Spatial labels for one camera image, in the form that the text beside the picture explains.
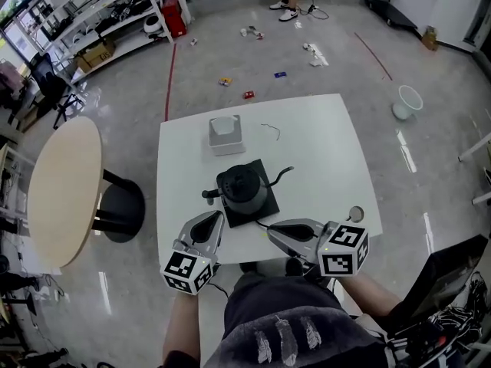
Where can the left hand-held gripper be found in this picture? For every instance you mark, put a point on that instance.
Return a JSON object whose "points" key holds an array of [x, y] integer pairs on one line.
{"points": [[184, 270]]}

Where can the person's dark shorts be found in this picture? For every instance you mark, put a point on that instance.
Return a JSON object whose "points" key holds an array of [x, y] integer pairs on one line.
{"points": [[280, 293]]}

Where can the person's left forearm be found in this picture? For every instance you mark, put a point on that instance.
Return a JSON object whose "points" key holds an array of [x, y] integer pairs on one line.
{"points": [[182, 324]]}

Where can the red cabinet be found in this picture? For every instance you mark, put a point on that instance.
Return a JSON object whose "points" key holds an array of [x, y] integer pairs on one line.
{"points": [[173, 17]]}

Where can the pink clothes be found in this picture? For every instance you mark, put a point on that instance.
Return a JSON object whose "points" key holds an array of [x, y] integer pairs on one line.
{"points": [[11, 79]]}

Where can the round wooden table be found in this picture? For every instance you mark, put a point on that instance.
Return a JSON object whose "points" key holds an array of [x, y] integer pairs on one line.
{"points": [[65, 190]]}

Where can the white round appliance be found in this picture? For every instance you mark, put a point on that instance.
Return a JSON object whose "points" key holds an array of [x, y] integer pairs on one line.
{"points": [[152, 24]]}

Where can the person's right forearm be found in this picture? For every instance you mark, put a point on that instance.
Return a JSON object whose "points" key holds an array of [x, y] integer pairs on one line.
{"points": [[368, 293]]}

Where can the blue snack packet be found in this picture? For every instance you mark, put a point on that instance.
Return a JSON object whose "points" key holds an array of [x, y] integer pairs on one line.
{"points": [[280, 74]]}

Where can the black square kettle base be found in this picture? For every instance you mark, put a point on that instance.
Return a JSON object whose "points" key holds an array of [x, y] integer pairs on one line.
{"points": [[268, 205]]}

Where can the yellow snack packet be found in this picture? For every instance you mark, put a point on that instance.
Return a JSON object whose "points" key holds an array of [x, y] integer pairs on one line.
{"points": [[225, 81]]}

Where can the white tissue box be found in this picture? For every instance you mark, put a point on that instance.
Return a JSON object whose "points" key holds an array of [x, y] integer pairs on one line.
{"points": [[226, 146]]}

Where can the black platform trolley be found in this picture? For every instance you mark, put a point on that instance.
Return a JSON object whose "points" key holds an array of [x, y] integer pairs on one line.
{"points": [[395, 14]]}

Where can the person's left shoe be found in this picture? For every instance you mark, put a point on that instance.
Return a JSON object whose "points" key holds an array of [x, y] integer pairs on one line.
{"points": [[250, 267]]}

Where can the black monitor screen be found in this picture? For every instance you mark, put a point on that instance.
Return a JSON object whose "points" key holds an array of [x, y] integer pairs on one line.
{"points": [[441, 274]]}

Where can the black gooseneck kettle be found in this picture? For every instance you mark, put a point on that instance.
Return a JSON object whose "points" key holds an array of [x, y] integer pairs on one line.
{"points": [[241, 188]]}

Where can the white desk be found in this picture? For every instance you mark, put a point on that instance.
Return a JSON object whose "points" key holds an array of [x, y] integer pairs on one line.
{"points": [[475, 148]]}

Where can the red snack packet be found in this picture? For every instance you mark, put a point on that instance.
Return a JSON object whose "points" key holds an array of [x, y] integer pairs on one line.
{"points": [[249, 94]]}

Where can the cardboard box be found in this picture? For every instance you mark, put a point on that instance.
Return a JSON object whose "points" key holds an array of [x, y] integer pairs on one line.
{"points": [[96, 56]]}

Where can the white waste bin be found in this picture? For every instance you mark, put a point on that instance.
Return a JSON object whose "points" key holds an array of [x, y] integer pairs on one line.
{"points": [[408, 102]]}

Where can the person's shoe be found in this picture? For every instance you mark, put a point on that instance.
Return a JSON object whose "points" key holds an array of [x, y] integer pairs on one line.
{"points": [[294, 267], [250, 267]]}

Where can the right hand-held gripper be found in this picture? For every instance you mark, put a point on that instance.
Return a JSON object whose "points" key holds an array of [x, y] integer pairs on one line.
{"points": [[341, 255]]}

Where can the black office chair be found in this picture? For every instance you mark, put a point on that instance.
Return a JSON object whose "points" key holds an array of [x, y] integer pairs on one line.
{"points": [[50, 83]]}

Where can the crumpled striped packet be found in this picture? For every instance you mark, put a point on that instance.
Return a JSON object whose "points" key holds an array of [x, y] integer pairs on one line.
{"points": [[256, 33]]}

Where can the person's right shoe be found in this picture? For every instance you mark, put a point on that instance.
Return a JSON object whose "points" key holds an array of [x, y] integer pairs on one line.
{"points": [[294, 267]]}

